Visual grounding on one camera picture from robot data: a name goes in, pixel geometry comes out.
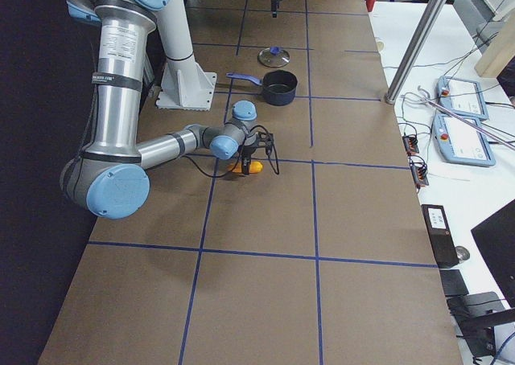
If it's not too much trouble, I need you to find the yellow corn cob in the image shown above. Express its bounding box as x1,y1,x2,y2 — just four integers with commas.
227,161,263,174

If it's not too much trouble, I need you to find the glass pot lid blue knob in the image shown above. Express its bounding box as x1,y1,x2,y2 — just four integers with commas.
257,46,290,68

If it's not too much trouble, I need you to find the dark blue saucepan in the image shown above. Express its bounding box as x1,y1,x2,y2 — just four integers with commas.
226,70,298,106

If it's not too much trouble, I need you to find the far teach pendant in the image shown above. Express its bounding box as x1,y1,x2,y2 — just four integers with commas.
436,76,489,121

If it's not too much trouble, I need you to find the teach pendant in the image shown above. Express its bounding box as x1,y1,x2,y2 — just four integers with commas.
436,76,489,121
432,113,496,167

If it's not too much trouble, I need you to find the near teach pendant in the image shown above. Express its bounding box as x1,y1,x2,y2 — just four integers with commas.
432,113,496,167

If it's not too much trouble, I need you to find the black box with label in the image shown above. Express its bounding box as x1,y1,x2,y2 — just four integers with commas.
421,204,459,269

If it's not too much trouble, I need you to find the black monitor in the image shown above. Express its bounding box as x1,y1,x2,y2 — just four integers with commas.
472,203,514,306

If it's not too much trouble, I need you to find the long metal rod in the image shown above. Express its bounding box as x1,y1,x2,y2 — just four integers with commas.
419,96,514,150

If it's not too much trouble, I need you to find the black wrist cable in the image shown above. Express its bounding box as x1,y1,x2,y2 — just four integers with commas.
185,125,281,178

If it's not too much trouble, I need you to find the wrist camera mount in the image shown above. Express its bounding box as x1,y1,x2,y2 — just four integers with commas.
257,131,274,156

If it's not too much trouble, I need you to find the white camera mast base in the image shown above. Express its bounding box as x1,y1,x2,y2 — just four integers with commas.
156,0,217,111

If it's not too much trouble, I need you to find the aluminium frame post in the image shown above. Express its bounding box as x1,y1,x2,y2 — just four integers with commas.
385,0,446,105

